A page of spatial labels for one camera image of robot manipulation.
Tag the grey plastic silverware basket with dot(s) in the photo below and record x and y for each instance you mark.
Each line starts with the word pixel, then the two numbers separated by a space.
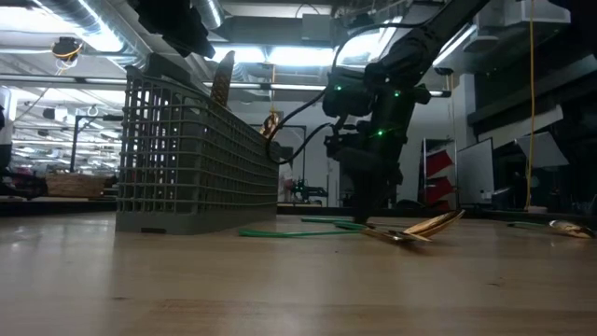
pixel 186 186

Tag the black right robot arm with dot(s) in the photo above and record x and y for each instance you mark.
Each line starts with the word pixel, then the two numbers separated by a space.
pixel 420 42

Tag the small black robot arm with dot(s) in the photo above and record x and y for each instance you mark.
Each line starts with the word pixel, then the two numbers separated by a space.
pixel 305 190

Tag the red and white rack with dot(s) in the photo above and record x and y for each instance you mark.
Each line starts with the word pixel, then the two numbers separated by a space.
pixel 438 163

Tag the person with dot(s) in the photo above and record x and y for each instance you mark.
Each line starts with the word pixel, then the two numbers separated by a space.
pixel 285 179

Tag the whiteboard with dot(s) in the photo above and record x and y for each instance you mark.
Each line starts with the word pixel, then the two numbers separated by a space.
pixel 476 172

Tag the ceiling light panel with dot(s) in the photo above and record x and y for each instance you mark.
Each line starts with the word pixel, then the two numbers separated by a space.
pixel 298 56

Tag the grey angled panel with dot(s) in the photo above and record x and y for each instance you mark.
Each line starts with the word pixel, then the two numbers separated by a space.
pixel 543 149

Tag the white machine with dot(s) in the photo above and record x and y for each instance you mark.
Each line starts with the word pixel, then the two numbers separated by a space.
pixel 5 121

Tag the white ventilation unit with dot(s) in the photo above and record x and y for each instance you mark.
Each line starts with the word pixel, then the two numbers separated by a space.
pixel 522 11

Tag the silver air duct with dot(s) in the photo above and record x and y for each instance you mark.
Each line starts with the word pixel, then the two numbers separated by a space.
pixel 116 42
pixel 210 11

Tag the black aluminium table frame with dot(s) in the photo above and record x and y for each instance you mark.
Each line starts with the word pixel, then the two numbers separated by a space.
pixel 46 207

